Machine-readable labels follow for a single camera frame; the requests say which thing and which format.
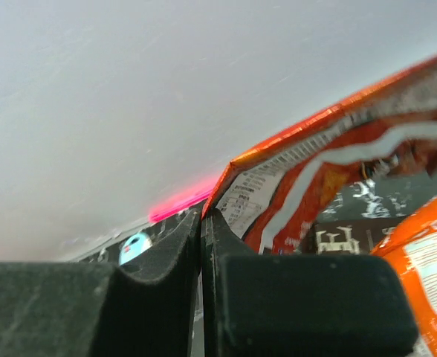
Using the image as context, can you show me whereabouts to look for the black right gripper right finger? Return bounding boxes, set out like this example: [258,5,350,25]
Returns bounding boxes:
[201,209,419,356]

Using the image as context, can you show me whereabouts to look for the blue correction tape package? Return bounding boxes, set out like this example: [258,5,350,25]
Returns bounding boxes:
[118,232,152,266]

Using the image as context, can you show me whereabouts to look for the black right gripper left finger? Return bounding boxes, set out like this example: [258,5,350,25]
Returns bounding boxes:
[0,210,201,356]

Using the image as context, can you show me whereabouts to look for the brown Kettle chips bag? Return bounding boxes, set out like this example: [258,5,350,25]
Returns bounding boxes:
[298,216,405,255]

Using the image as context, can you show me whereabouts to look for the red Doritos chips bag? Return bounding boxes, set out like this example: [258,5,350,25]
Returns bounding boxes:
[203,56,437,254]

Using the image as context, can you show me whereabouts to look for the orange red snack pack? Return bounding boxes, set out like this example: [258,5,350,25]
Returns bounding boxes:
[371,196,437,356]

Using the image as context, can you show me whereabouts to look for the pink tape strip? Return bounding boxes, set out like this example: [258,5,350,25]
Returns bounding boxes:
[148,176,219,224]

